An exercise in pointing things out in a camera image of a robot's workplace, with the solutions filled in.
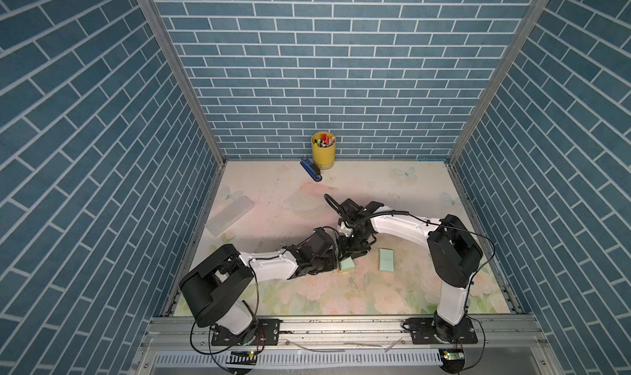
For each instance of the blue stapler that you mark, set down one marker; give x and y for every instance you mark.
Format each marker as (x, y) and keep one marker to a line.
(312, 169)

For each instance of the yellow pen cup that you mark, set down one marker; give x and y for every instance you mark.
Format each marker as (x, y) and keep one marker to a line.
(324, 157)

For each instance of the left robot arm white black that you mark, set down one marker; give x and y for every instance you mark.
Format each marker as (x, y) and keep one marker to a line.
(213, 288)

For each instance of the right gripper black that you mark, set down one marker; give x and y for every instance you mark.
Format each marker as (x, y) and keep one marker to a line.
(345, 252)

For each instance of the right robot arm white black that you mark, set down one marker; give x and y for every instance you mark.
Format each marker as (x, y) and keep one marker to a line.
(456, 255)

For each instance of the aluminium front rail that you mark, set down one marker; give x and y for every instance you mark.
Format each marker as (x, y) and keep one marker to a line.
(397, 344)

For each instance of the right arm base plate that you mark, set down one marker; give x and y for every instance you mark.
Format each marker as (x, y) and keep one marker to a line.
(436, 331)

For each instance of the markers in cup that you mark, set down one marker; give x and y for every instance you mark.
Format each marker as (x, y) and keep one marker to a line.
(323, 140)

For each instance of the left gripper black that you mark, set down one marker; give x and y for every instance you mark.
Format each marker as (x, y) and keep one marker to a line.
(332, 264)

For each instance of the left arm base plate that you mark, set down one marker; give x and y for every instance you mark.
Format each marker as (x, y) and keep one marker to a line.
(262, 332)

